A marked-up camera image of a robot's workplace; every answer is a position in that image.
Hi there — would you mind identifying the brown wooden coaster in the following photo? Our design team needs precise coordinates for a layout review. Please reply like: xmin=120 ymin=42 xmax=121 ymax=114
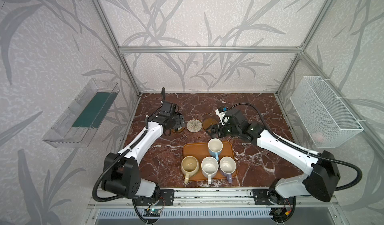
xmin=203 ymin=118 xmax=218 ymax=131
xmin=171 ymin=127 xmax=185 ymax=134

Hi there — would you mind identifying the light blue mug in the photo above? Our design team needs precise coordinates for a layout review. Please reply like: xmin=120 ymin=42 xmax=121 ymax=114
xmin=208 ymin=139 xmax=223 ymax=161

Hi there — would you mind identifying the black mug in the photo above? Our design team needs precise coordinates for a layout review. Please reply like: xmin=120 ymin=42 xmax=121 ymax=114
xmin=163 ymin=116 xmax=182 ymax=131

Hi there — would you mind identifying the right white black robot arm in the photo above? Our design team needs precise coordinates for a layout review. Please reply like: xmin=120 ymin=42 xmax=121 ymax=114
xmin=207 ymin=105 xmax=363 ymax=205

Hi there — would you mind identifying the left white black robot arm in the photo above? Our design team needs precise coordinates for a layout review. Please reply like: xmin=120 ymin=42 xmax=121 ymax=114
xmin=92 ymin=88 xmax=185 ymax=203

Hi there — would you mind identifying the white woven round coaster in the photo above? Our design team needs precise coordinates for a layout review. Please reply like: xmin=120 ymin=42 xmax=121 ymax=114
xmin=187 ymin=119 xmax=203 ymax=133

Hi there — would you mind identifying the brown rectangular tray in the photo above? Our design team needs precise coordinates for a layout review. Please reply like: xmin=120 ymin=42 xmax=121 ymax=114
xmin=183 ymin=141 xmax=235 ymax=182

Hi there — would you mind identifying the beige mug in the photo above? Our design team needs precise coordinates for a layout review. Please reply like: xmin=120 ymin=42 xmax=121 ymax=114
xmin=181 ymin=156 xmax=200 ymax=185

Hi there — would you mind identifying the pink object in basket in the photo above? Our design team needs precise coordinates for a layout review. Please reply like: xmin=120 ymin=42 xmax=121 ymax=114
xmin=311 ymin=132 xmax=325 ymax=143

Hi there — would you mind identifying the green circuit board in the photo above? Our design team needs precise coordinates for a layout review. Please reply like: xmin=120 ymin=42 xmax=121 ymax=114
xmin=143 ymin=208 xmax=162 ymax=217

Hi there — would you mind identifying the white lilac-handled mug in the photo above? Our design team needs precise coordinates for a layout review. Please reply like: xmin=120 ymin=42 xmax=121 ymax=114
xmin=219 ymin=157 xmax=237 ymax=184

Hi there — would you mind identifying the aluminium front rail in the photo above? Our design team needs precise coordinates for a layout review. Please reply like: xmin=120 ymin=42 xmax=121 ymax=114
xmin=88 ymin=187 xmax=340 ymax=209

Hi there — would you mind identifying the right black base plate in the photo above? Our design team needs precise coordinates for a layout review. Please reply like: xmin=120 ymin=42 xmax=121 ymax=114
xmin=250 ymin=189 xmax=296 ymax=206

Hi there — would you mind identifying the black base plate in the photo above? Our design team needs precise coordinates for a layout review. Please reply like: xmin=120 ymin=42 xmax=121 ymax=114
xmin=250 ymin=189 xmax=296 ymax=206
xmin=134 ymin=189 xmax=175 ymax=206

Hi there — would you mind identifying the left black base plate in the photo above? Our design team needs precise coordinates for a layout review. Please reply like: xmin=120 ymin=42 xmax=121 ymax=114
xmin=134 ymin=189 xmax=175 ymax=206

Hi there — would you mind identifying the clear plastic wall bin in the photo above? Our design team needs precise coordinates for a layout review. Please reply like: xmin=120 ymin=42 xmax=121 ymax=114
xmin=43 ymin=79 xmax=120 ymax=148

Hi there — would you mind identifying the white wire mesh basket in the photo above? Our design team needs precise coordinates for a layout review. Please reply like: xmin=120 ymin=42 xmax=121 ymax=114
xmin=290 ymin=76 xmax=364 ymax=149

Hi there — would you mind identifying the aluminium cage frame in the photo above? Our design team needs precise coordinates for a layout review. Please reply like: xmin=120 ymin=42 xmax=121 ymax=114
xmin=83 ymin=0 xmax=384 ymax=157

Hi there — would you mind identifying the right controller with wires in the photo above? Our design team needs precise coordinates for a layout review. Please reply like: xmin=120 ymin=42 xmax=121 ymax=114
xmin=270 ymin=208 xmax=292 ymax=218

